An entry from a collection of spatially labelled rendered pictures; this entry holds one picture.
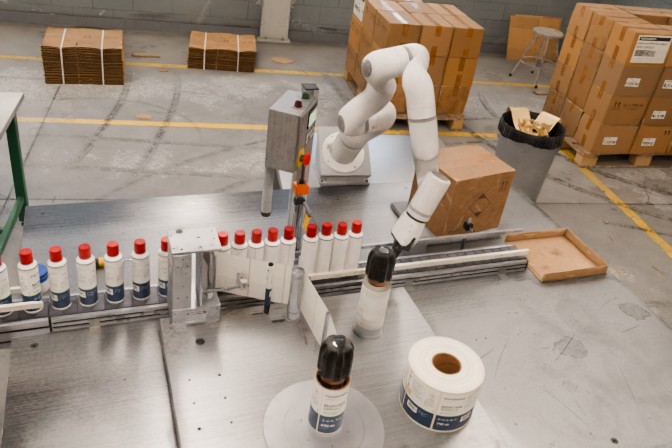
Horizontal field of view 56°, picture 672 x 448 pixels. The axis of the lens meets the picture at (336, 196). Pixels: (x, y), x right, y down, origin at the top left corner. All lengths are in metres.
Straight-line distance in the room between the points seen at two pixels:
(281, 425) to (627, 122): 4.43
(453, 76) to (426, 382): 4.08
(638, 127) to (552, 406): 3.97
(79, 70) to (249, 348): 4.30
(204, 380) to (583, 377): 1.14
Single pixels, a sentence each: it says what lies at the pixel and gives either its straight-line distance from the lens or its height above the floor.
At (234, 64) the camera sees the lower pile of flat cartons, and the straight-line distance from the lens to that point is 6.31.
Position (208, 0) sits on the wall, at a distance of 7.27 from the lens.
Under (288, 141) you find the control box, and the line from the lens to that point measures 1.85.
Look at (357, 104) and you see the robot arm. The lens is 2.37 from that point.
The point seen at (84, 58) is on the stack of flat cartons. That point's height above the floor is 0.23.
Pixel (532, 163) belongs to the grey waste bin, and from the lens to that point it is 4.43.
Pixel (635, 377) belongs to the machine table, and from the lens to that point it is 2.27.
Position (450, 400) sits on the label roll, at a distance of 1.69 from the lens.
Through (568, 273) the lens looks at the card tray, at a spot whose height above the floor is 0.86.
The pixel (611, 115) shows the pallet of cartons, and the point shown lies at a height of 0.48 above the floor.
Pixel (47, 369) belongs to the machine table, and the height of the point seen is 0.83.
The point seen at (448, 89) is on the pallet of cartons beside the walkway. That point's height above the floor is 0.37.
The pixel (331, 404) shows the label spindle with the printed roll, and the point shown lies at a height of 1.02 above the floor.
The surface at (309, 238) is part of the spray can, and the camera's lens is 2.04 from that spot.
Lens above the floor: 2.20
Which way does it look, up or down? 30 degrees down
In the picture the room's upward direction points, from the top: 8 degrees clockwise
